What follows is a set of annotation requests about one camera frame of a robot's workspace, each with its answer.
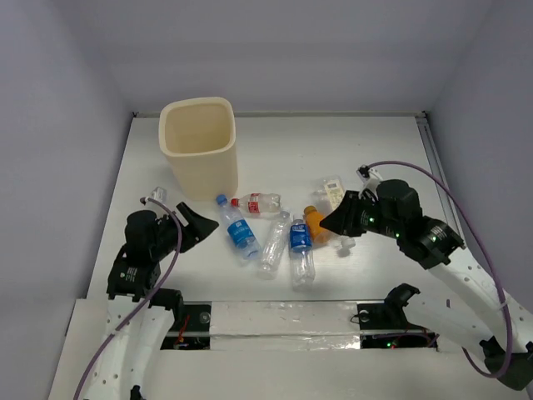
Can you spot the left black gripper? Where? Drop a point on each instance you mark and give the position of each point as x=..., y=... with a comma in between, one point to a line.
x=180, y=229

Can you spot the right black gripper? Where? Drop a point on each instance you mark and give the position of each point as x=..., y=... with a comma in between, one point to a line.
x=341, y=219

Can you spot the orange plastic bottle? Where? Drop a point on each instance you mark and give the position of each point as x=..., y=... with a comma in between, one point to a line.
x=313, y=218

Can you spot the white cap blue label bottle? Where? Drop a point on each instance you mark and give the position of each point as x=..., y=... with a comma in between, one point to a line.
x=302, y=266

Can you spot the clear unlabelled plastic bottle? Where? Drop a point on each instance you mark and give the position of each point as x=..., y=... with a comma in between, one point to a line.
x=274, y=247

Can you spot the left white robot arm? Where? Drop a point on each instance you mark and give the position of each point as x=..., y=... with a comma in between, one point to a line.
x=140, y=311

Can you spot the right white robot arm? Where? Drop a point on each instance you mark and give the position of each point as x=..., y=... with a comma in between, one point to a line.
x=500, y=333

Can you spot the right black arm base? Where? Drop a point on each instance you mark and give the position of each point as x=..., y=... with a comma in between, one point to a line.
x=383, y=325

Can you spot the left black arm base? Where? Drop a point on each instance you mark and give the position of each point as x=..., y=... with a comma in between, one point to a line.
x=190, y=329

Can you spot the cream plastic bin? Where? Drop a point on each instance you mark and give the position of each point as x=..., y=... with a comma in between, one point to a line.
x=198, y=139

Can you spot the white label clear bottle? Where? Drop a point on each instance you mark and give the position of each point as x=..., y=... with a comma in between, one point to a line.
x=327, y=195

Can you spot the red label clear bottle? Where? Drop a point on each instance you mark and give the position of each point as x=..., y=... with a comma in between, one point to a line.
x=258, y=203

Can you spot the silver foil tape strip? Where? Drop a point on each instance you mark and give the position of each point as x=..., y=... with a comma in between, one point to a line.
x=283, y=326

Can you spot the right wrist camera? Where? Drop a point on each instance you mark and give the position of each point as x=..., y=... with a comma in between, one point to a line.
x=368, y=177

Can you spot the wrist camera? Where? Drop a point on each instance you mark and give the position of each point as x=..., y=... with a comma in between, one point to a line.
x=368, y=177
x=158, y=195

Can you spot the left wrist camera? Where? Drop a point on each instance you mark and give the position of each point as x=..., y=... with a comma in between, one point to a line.
x=158, y=195

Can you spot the aluminium rail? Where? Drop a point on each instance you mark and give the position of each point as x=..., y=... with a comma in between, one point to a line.
x=452, y=216

